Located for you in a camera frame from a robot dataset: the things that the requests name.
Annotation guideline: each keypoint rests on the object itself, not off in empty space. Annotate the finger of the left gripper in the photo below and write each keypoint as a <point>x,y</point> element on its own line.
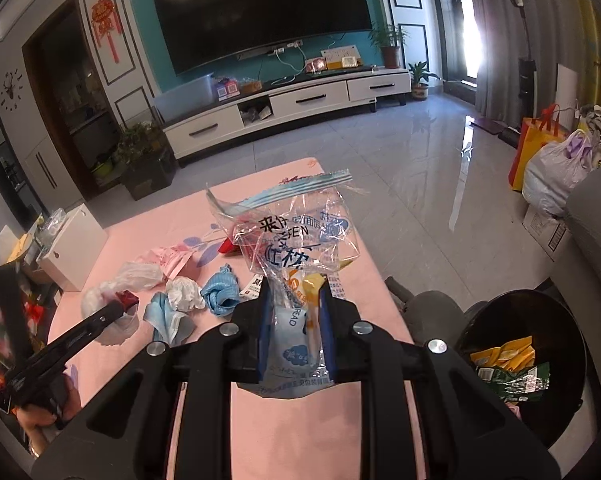
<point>127,299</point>

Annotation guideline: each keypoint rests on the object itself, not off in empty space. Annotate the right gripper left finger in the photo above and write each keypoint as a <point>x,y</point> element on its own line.
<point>166,414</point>

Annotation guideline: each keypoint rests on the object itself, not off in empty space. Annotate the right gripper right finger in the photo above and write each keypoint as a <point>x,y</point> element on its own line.
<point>424,407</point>

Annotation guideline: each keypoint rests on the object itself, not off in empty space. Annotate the blue face mask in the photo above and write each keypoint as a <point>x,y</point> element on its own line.
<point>170,326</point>

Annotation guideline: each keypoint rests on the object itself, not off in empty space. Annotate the white tissue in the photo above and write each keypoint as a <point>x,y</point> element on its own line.
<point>184,294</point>

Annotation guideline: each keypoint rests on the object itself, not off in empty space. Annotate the pink printed plastic bag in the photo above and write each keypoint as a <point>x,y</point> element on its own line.
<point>176,260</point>

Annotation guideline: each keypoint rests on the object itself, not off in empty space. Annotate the green snack wrapper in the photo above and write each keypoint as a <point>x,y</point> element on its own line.
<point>527,385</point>

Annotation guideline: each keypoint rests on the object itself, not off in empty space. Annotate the blue knotted cloth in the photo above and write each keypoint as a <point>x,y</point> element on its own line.
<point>221,292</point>

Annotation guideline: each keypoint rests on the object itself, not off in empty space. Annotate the yellow snack bag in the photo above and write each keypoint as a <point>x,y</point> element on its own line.
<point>513,356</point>

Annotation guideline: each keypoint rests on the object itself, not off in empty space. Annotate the red foil snack wrapper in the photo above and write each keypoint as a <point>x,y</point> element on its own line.
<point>229,246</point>

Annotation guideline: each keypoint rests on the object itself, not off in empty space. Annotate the clear zip bag blue print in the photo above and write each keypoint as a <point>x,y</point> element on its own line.
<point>297,236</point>

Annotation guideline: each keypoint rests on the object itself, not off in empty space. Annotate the black trash bin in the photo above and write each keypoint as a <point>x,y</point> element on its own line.
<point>557,341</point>

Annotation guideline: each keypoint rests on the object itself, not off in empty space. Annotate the person's left hand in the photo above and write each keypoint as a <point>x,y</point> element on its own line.
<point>34,419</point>

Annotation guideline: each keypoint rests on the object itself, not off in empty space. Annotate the white wooden box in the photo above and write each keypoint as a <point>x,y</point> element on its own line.
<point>73,253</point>

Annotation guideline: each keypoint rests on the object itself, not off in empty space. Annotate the pink leaf print tablecloth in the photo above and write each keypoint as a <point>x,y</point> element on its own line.
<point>167,412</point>

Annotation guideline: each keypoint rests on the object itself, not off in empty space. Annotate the leafy plant in dark pot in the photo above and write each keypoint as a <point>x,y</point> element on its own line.
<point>149,160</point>

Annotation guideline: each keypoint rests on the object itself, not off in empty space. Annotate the grey sofa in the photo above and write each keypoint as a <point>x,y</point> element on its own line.
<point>577,270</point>

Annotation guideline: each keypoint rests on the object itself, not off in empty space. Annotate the clear plastic storage bin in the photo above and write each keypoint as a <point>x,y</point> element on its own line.
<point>187,99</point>

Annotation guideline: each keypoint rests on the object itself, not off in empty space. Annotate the cardboard box on floor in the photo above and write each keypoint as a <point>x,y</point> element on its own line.
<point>549,233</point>

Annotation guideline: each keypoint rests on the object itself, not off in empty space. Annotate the white tv cabinet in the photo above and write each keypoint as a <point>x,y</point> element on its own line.
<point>267,109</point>

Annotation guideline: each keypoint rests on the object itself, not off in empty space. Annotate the white purple plastic bag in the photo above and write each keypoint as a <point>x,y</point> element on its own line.
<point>553,172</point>

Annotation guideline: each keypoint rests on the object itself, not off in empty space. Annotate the red chinese knot decoration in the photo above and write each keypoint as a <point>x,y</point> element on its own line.
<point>105,22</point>

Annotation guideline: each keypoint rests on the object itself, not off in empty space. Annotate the black television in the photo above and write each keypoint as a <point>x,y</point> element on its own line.
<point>197,32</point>

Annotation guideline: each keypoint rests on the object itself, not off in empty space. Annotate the orange shopping bag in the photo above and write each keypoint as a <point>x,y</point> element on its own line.
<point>536,132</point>

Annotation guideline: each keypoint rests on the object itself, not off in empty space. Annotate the small potted floor plant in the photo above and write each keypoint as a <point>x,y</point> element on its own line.
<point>420,77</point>

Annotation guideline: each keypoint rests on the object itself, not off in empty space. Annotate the potted green plant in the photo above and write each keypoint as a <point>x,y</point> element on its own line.
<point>389,39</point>

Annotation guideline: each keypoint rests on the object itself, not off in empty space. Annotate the wall clock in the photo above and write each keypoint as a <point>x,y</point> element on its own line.
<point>11,90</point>

